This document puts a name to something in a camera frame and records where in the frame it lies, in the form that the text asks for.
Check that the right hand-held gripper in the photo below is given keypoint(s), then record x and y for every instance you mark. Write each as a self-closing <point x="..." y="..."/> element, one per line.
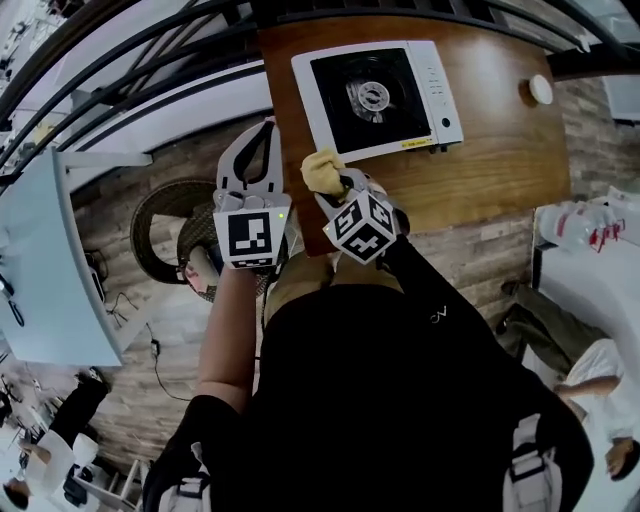
<point x="365" y="230"/>

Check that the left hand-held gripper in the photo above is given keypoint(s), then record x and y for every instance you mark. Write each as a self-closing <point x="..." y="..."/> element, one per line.
<point x="250" y="235"/>

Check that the yellow cloth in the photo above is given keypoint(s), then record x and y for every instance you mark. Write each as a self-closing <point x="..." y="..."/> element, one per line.
<point x="320" y="172"/>

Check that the white portable gas stove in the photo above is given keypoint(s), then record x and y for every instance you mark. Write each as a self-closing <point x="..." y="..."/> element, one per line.
<point x="422" y="55"/>

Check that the person's left forearm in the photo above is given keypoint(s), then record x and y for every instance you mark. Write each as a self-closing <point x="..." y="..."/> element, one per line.
<point x="225" y="330"/>

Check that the person's right forearm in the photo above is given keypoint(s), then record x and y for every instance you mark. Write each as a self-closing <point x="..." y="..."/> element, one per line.
<point x="425" y="290"/>

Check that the person's right leg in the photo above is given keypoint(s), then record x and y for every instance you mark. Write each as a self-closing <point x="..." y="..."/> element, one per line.
<point x="365" y="275"/>

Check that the person's leg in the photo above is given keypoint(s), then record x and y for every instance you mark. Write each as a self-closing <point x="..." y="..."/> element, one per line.
<point x="365" y="275"/>
<point x="295" y="290"/>

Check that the round dark wicker chair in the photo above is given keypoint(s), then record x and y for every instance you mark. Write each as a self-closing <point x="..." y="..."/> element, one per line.
<point x="165" y="192"/>

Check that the person's left leg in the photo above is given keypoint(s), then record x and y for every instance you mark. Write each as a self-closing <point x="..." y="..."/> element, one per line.
<point x="295" y="290"/>

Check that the beige chair cushion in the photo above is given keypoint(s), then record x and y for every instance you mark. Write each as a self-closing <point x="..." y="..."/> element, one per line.
<point x="202" y="267"/>

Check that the white device with black panel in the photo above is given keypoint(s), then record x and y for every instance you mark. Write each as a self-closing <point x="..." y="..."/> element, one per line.
<point x="97" y="280"/>

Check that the small white round dish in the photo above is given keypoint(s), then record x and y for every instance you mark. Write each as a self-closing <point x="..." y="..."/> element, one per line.
<point x="541" y="89"/>

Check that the plastic-wrapped water bottle pack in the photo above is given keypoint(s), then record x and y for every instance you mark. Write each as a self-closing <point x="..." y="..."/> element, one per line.
<point x="565" y="225"/>

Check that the light blue desk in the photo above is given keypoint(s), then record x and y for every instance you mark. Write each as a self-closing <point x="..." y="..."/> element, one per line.
<point x="50" y="260"/>

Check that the white desk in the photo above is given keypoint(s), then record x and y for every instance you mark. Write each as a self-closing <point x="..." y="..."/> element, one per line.
<point x="590" y="280"/>

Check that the black desk phone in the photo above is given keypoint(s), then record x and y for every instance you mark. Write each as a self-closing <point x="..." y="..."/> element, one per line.
<point x="12" y="305"/>

